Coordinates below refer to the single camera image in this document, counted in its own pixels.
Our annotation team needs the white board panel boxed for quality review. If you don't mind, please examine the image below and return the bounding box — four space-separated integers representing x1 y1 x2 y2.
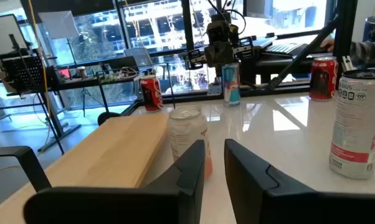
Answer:
0 14 29 78

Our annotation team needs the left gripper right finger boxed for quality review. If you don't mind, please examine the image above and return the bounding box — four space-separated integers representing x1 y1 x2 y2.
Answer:
224 138 375 224

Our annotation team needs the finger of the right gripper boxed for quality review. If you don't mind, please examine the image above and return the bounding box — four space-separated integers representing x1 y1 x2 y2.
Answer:
184 49 207 71
234 36 255 62

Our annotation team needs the Spindrift pink white can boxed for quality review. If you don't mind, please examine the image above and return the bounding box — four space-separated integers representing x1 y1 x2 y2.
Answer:
166 105 213 180

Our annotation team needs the Celsius tall white can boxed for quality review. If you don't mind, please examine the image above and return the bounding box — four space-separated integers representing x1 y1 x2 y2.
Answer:
329 68 375 180

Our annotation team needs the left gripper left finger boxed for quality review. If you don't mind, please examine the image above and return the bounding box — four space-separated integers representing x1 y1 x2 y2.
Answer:
23 139 206 224

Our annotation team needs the black laptop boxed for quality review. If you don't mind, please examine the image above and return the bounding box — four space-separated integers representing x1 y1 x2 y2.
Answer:
100 55 141 75

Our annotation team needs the black desk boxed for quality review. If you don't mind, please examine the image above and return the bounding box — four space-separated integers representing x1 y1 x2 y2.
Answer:
252 34 338 86

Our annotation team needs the translucent plastic sheet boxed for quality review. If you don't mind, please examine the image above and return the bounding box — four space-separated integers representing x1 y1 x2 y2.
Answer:
37 11 80 40

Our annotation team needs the wooden shelf with black brackets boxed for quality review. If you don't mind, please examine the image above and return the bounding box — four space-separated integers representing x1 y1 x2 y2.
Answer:
0 63 176 224

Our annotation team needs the black perforated equipment rack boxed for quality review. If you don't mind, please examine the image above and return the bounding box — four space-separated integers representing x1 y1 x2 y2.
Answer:
0 34 82 155

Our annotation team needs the yellow hanging cable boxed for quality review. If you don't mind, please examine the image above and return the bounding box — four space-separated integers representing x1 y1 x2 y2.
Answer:
27 0 53 121

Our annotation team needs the person's hand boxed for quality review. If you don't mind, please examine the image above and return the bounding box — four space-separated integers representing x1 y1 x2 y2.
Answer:
320 37 335 53

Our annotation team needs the Red Bull blue silver can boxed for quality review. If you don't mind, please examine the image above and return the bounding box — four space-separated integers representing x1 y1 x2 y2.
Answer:
221 63 241 108

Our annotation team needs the black side table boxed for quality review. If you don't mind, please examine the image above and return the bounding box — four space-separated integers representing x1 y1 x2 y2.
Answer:
49 73 145 94

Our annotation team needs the black keyboard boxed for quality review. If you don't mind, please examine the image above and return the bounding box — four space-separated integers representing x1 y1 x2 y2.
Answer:
265 42 306 57

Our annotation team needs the Coca-Cola red can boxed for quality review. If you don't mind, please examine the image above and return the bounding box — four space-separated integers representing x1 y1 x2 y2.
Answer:
308 56 339 101
140 74 164 112

